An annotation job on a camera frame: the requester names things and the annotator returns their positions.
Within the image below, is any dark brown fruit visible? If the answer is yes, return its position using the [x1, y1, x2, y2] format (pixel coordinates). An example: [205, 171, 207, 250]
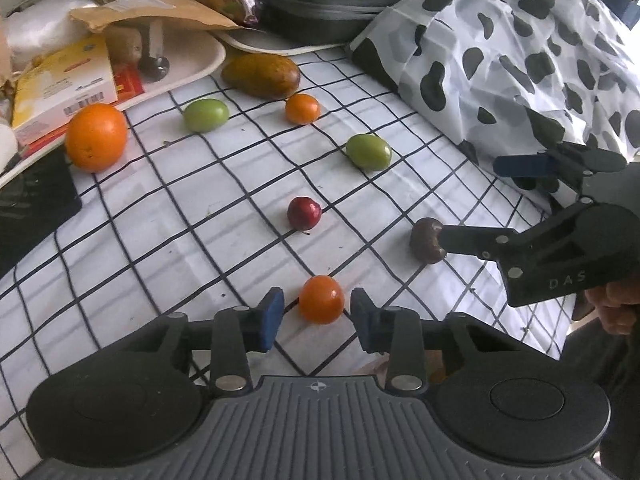
[409, 218, 447, 264]

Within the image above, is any white flat tray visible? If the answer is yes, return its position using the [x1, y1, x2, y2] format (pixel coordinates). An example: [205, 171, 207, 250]
[214, 30, 351, 57]

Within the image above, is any brown green mango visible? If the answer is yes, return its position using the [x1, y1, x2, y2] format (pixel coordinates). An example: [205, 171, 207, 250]
[221, 54, 301, 100]

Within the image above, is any white plastic bag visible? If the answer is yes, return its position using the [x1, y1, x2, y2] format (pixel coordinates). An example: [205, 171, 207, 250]
[0, 0, 101, 70]

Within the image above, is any checked white tablecloth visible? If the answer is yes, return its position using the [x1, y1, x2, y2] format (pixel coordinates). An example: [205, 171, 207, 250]
[0, 42, 576, 461]

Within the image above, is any small orange tomato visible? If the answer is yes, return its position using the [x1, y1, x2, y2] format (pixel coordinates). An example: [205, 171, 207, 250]
[298, 275, 346, 325]

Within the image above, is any small orange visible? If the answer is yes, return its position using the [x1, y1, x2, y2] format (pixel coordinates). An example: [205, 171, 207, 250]
[285, 93, 321, 125]

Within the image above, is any large orange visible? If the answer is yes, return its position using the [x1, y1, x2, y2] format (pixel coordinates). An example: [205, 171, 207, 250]
[65, 103, 129, 173]

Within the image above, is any black white stopper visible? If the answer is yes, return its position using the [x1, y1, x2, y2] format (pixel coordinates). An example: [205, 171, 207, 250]
[137, 20, 171, 81]

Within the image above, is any red packet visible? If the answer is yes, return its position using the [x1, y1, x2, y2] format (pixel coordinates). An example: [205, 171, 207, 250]
[15, 62, 146, 157]

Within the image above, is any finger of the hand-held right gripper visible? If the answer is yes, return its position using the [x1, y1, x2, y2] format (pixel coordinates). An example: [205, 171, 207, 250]
[494, 142, 628, 196]
[440, 202, 601, 271]

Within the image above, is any cream plastic tray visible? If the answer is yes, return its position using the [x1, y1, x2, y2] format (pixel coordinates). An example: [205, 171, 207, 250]
[0, 24, 227, 187]

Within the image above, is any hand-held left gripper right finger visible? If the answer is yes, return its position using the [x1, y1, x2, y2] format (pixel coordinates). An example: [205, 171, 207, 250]
[350, 287, 525, 395]

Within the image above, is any black zip case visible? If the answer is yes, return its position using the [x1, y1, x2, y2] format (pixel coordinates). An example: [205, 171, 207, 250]
[260, 0, 403, 43]

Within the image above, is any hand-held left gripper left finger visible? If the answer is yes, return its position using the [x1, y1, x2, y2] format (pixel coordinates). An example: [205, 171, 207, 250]
[116, 287, 286, 395]

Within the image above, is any dark clothing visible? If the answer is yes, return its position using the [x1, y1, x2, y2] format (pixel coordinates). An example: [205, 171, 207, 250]
[559, 327, 640, 480]

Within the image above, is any cork stopper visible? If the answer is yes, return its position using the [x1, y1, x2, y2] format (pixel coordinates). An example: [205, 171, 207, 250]
[106, 27, 144, 64]

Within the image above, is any green fruit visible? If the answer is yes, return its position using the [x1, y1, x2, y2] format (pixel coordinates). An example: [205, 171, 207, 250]
[346, 133, 393, 171]
[182, 98, 230, 134]

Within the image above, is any yellow white box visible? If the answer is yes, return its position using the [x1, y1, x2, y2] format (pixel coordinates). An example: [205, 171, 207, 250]
[11, 35, 119, 131]

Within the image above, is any cow print cloth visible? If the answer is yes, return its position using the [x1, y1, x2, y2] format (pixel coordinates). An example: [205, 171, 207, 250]
[350, 0, 640, 211]

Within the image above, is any brown paper envelope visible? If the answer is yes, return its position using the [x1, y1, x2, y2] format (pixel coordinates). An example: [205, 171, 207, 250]
[69, 0, 240, 37]

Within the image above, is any dark red fruit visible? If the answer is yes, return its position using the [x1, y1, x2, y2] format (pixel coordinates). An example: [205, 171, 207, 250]
[287, 196, 322, 232]

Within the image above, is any person's right hand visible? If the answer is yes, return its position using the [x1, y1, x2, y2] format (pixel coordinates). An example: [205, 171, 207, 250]
[584, 274, 640, 336]

